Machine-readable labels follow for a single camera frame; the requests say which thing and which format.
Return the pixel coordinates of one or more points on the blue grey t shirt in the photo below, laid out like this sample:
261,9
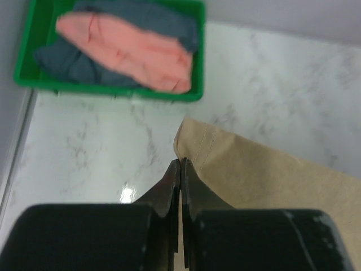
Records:
67,63

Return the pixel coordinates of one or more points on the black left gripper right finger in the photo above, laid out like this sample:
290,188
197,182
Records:
217,236

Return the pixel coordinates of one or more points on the salmon pink t shirt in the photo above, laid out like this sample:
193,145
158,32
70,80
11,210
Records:
153,60

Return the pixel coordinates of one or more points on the beige t shirt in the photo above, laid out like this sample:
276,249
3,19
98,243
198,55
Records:
247,175

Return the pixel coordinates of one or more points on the green plastic bin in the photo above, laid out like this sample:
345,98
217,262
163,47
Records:
40,30

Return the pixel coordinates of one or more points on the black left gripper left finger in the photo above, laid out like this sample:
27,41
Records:
142,235

